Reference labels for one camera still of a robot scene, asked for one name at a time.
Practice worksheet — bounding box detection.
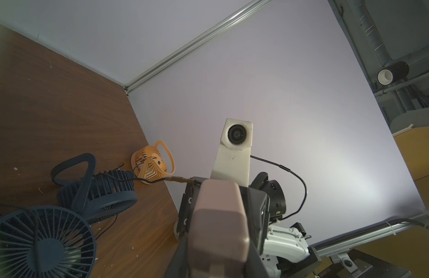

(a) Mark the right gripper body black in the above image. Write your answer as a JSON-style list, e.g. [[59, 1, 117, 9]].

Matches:
[[174, 176, 271, 256]]

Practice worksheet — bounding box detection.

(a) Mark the dark blue desk fan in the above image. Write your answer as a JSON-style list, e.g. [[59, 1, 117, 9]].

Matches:
[[0, 206, 97, 278], [51, 153, 138, 224]]

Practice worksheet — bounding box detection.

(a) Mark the pink USB plug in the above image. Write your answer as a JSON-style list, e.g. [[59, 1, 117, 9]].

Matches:
[[187, 179, 250, 278]]

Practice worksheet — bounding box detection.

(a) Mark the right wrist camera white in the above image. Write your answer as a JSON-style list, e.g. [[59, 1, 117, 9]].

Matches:
[[210, 118, 253, 187]]

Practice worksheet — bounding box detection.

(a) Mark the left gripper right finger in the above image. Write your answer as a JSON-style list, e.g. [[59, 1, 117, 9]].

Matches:
[[245, 243, 269, 278]]

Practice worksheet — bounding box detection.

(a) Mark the orange desk fan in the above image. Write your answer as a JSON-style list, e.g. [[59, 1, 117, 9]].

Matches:
[[131, 140, 175, 184]]

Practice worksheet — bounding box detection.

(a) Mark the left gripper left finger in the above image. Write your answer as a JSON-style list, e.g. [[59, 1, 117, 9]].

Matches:
[[164, 239, 189, 278]]

